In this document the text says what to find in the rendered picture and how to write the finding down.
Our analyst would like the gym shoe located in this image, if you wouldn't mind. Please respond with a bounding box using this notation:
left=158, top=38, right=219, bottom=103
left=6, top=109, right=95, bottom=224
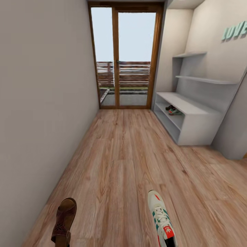
left=168, top=108, right=182, bottom=115
left=147, top=190, right=178, bottom=247

